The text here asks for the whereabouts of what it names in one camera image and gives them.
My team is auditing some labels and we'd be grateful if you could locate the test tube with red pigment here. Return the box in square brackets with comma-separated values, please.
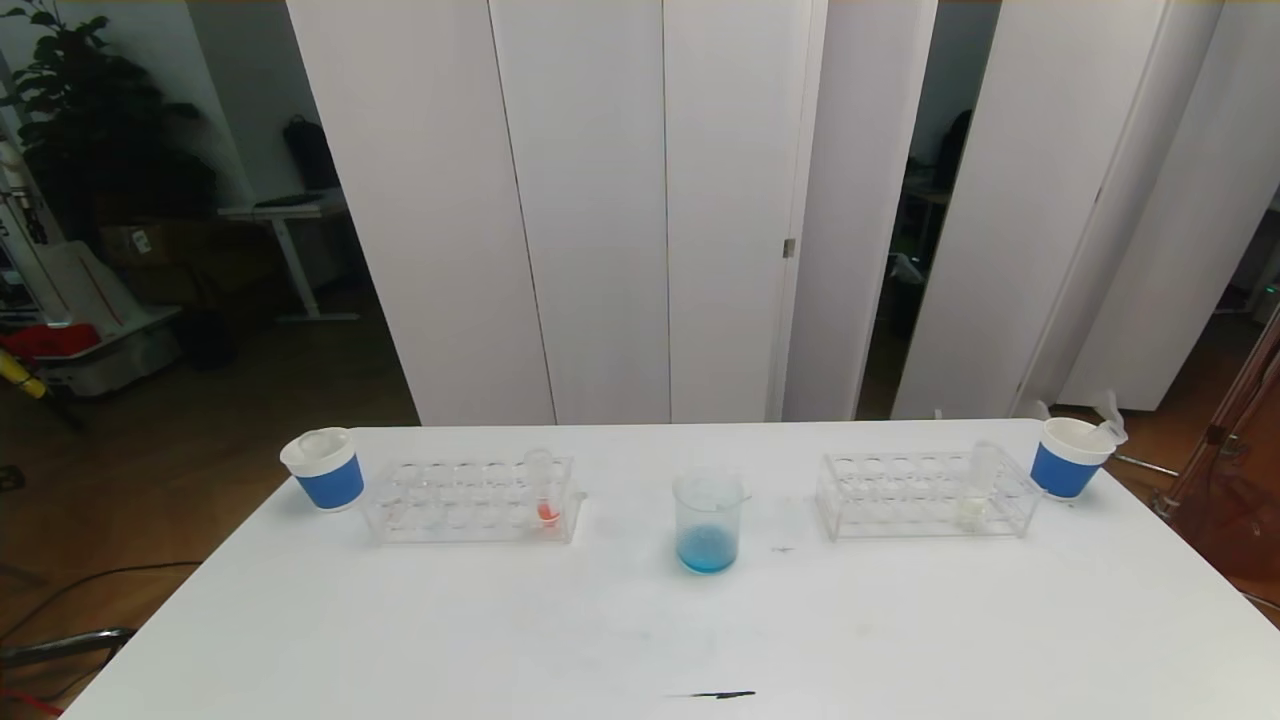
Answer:
[524, 447, 563, 527]
[1095, 390, 1130, 446]

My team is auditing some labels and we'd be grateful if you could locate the clear glass beaker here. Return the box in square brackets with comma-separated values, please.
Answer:
[672, 462, 753, 575]

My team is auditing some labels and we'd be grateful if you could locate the clear acrylic test tube rack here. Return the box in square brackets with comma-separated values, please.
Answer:
[815, 450, 1043, 541]
[360, 455, 588, 545]

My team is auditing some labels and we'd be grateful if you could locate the test tube with white pigment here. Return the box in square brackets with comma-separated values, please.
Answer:
[957, 441, 1003, 526]

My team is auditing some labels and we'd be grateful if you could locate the white partition panel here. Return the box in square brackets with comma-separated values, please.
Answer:
[286, 0, 556, 426]
[892, 0, 1169, 419]
[783, 0, 939, 421]
[662, 0, 829, 424]
[488, 0, 671, 424]
[1058, 0, 1280, 413]

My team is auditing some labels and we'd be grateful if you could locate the blue white paper cup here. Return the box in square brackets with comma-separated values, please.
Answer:
[281, 427, 367, 512]
[1029, 417, 1116, 500]

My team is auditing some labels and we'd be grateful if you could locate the white office desk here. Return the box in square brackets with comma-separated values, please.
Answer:
[218, 192, 361, 323]

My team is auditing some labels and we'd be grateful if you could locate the black backpack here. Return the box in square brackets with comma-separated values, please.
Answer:
[283, 115, 341, 193]

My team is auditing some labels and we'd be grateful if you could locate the brown cardboard box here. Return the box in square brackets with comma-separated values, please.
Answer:
[100, 222, 201, 271]

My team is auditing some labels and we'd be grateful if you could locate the white floor machine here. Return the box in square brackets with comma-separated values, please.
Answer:
[0, 240, 183, 398]

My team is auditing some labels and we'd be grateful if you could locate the dark green potted plant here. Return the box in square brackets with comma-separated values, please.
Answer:
[0, 0, 216, 241]

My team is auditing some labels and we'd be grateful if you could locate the metal chair leg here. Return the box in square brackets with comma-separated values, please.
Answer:
[0, 627, 136, 666]

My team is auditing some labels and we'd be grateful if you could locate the black floor cable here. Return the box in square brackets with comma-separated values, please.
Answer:
[0, 560, 201, 641]

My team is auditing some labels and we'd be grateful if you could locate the yellow tool handle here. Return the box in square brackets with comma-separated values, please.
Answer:
[0, 348, 46, 399]

